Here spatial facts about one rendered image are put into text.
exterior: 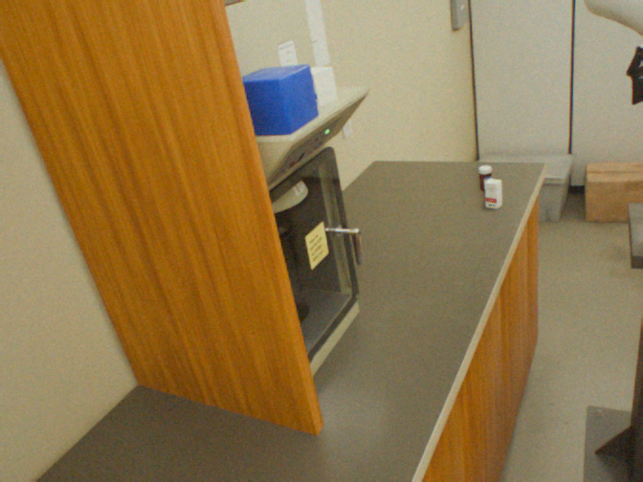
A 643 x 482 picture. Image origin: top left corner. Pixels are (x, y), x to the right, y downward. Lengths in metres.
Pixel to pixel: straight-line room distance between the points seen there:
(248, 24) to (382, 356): 0.75
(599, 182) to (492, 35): 1.16
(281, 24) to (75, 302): 0.72
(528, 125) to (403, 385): 3.05
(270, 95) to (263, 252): 0.25
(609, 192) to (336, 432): 2.91
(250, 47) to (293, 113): 0.16
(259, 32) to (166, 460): 0.83
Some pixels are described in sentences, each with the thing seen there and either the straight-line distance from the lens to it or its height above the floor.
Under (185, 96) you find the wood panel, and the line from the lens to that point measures 0.86.
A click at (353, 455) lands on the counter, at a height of 0.94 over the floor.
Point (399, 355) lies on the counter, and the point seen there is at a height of 0.94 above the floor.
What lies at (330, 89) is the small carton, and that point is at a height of 1.53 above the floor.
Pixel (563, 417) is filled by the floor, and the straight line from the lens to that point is 2.47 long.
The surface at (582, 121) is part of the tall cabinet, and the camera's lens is 4.01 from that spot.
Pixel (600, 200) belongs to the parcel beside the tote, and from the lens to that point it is 3.79.
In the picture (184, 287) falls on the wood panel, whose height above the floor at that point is 1.25.
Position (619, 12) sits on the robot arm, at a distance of 1.38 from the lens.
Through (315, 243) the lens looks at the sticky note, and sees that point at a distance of 1.16.
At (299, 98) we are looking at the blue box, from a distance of 0.92.
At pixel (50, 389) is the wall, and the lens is 1.31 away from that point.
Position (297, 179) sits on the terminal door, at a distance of 1.09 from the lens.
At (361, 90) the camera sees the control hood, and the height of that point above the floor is 1.51.
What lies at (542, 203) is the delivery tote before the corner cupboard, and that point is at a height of 0.14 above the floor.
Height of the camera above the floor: 1.75
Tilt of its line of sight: 27 degrees down
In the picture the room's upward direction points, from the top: 11 degrees counter-clockwise
